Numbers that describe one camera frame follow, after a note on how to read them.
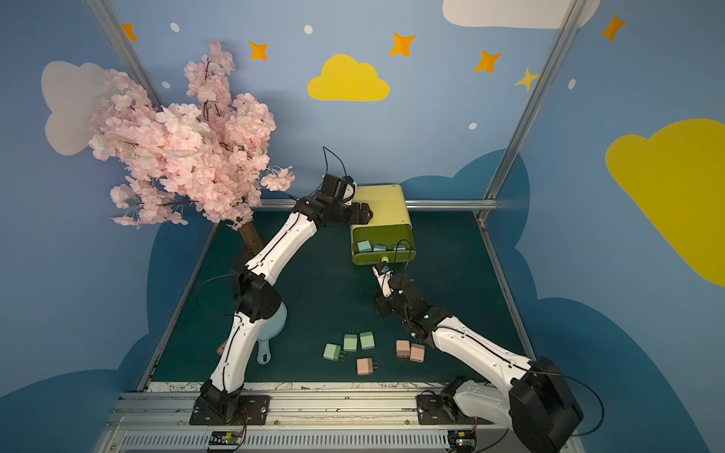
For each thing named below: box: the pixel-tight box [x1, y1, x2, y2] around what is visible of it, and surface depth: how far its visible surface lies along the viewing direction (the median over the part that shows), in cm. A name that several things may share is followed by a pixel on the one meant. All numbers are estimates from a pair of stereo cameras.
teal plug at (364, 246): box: [356, 239, 372, 252], surface depth 92 cm
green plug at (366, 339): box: [359, 328, 376, 351], surface depth 87 cm
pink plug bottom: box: [356, 357, 379, 376], surface depth 82 cm
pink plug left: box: [395, 339, 410, 358], surface depth 85 cm
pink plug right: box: [409, 343, 425, 364], surface depth 84 cm
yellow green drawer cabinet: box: [350, 184, 417, 266], surface depth 92 cm
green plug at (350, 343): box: [343, 334, 358, 353], surface depth 86 cm
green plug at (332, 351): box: [322, 343, 346, 362], surface depth 85 cm
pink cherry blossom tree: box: [88, 41, 295, 256], surface depth 67 cm
